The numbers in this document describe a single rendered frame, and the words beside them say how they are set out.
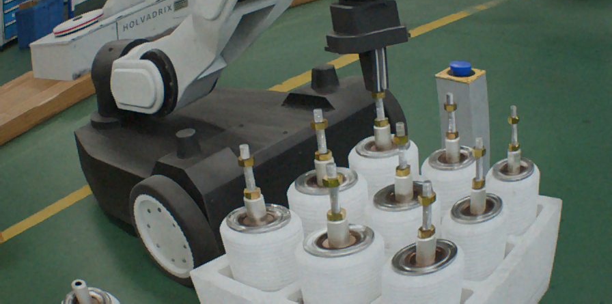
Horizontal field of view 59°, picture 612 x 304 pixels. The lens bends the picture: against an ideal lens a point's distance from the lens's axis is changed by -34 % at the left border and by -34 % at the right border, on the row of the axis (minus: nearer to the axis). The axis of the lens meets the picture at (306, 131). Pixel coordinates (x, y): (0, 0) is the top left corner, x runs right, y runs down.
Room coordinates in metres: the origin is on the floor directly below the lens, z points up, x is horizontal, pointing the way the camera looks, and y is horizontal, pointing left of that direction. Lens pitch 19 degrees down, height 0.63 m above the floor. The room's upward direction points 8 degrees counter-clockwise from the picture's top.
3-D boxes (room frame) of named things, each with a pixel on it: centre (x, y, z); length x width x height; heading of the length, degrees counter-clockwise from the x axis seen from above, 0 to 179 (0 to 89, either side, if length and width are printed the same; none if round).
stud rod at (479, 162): (0.72, -0.19, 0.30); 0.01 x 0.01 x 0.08
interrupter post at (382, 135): (0.97, -0.10, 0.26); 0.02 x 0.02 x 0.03
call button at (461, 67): (1.07, -0.25, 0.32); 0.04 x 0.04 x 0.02
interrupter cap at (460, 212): (0.72, -0.19, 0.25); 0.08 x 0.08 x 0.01
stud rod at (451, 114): (0.89, -0.18, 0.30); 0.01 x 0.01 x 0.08
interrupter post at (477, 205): (0.72, -0.19, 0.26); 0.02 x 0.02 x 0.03
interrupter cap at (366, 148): (0.97, -0.10, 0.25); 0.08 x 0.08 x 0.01
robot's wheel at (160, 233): (1.09, 0.25, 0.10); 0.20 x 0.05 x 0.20; 48
